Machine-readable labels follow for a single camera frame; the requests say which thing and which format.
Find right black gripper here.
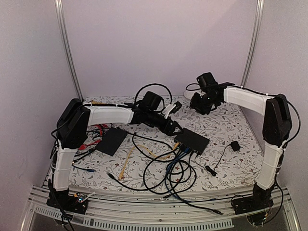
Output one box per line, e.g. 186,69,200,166
190,92,218,115

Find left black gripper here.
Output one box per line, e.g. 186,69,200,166
147,110,185,137

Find black TP-Link network switch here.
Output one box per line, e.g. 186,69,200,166
174,128,210,155

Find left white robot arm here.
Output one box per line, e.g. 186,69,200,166
47,91,183,214

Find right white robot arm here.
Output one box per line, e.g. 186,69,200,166
190,72,294,215

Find white bowl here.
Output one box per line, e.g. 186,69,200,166
184,90,198,100

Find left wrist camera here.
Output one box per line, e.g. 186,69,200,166
162,102,182,118

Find yellow ethernet cable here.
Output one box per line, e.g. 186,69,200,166
118,141,181,180

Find blue ethernet cable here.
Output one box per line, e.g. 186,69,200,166
165,148,217,202

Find black ethernet cable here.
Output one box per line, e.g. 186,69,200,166
107,132,223,215

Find red ethernet cables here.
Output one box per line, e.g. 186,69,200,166
78,124,109,151

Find aluminium front rail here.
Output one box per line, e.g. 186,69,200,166
21,185,299,231

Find right aluminium frame post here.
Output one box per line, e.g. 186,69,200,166
240,0,265,87

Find aluminium frame post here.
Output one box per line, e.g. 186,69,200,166
54,0,84,101
240,0,265,87

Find left aluminium frame post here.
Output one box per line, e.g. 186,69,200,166
54,0,84,101

